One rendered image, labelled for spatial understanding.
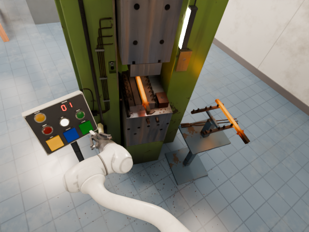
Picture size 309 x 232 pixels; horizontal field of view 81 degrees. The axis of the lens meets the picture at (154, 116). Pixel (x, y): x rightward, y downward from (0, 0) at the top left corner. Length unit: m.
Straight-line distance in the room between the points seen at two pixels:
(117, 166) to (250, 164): 2.11
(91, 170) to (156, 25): 0.76
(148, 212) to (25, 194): 1.77
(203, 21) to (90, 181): 1.10
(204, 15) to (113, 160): 0.99
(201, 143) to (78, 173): 1.15
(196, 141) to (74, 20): 1.26
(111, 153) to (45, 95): 2.32
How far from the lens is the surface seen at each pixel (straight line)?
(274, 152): 3.00
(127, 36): 1.04
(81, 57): 1.26
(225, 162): 2.53
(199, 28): 1.33
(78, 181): 0.81
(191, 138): 1.69
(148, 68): 1.18
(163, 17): 1.04
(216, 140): 1.77
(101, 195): 0.77
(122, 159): 0.81
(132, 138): 1.68
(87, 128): 1.28
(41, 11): 4.69
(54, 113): 1.21
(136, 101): 1.43
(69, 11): 1.14
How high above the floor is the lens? 2.05
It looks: 51 degrees down
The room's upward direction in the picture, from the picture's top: 11 degrees clockwise
